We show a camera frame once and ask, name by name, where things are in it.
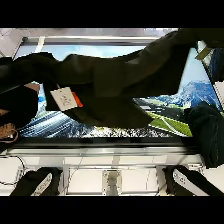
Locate dark green trousers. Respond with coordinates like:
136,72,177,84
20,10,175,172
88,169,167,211
0,27,224,130

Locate black garment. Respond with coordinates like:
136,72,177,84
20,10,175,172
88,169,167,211
185,101,224,170

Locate brown garment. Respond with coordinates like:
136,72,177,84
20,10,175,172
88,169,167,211
0,122,20,142

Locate white garment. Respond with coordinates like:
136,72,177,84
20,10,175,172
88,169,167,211
213,81,224,112

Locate blue garment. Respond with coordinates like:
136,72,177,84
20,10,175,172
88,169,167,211
208,47,224,82

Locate silver frame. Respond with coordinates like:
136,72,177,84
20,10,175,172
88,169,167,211
0,145,224,197

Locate black cable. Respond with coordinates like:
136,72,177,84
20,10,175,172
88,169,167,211
0,155,28,188

